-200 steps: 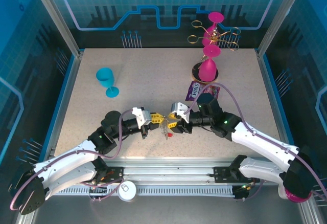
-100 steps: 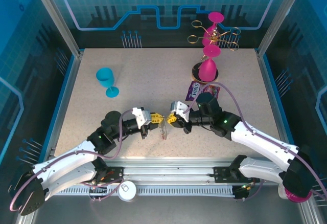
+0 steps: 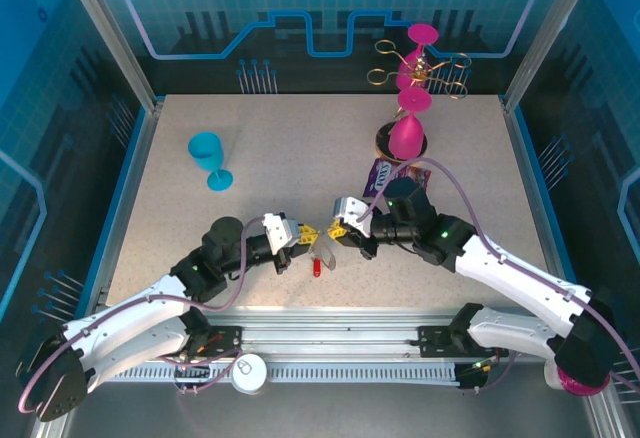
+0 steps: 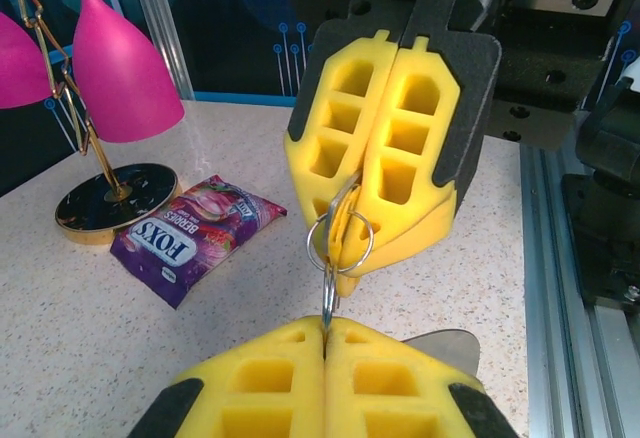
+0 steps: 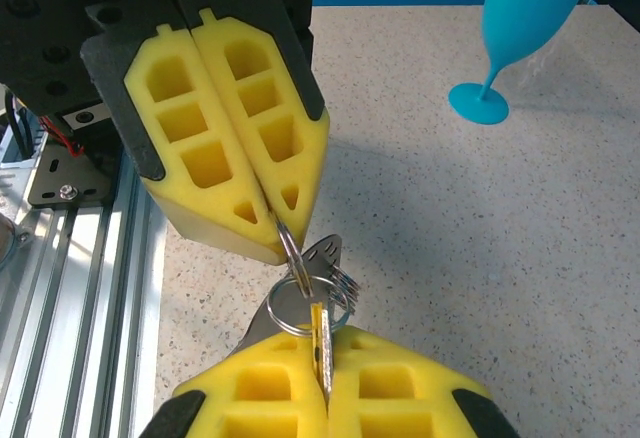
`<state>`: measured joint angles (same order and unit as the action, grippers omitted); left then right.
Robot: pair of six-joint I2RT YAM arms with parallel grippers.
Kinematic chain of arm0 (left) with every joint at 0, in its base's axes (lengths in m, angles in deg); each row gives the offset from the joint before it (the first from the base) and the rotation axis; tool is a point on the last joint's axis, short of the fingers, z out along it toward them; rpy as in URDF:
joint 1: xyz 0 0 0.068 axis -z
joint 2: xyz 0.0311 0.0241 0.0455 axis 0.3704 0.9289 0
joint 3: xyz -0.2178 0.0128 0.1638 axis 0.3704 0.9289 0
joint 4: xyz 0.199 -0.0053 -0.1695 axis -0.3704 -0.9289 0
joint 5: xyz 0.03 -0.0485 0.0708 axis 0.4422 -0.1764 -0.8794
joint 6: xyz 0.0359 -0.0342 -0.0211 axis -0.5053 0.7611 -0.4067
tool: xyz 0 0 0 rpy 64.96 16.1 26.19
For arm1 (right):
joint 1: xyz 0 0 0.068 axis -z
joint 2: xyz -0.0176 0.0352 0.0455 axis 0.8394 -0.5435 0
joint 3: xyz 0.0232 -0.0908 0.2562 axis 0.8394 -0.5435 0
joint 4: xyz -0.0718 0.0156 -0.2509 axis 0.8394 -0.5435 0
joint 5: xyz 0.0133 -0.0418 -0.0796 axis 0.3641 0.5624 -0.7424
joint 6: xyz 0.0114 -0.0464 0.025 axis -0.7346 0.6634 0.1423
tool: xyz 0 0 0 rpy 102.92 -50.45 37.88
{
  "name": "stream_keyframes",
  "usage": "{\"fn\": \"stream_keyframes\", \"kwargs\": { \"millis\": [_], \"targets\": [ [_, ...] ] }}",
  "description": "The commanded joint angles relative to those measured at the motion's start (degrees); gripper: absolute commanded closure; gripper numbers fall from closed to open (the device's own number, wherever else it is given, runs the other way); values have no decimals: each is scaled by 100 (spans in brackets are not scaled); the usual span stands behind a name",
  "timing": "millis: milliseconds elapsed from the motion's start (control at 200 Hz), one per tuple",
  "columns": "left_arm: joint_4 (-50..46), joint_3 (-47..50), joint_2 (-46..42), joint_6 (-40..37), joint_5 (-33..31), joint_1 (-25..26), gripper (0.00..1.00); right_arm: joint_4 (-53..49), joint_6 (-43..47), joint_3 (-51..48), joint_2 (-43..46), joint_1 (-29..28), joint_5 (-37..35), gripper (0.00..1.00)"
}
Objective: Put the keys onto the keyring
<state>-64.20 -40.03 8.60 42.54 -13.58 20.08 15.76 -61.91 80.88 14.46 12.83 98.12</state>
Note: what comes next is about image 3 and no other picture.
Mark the aluminium side rail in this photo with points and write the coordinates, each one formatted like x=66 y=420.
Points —
x=135 y=173
x=525 y=168

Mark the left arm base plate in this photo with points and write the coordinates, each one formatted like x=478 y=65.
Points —
x=225 y=340

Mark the purple candy bag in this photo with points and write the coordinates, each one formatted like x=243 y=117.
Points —
x=377 y=178

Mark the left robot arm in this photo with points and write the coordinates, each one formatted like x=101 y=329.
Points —
x=125 y=308

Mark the blue plastic goblet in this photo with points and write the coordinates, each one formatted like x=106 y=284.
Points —
x=205 y=150

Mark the red key tag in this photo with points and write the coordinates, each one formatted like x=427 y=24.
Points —
x=316 y=268

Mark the pink goblet upside down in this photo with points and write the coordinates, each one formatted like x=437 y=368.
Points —
x=406 y=135

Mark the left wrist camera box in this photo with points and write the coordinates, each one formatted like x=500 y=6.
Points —
x=280 y=230

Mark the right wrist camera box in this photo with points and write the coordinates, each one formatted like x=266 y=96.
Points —
x=350 y=210

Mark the aluminium front beam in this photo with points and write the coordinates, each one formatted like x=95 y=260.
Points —
x=325 y=333

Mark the aluminium frame post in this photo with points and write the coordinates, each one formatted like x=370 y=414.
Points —
x=110 y=33
x=550 y=28

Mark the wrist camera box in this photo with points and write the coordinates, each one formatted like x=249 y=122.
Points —
x=350 y=210
x=280 y=230

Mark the pink goblet hanging on rack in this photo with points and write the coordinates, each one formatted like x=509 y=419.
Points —
x=422 y=34

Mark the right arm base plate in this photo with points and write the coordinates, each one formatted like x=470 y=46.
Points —
x=435 y=340

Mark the pink and white cup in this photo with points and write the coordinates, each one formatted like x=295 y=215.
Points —
x=570 y=385

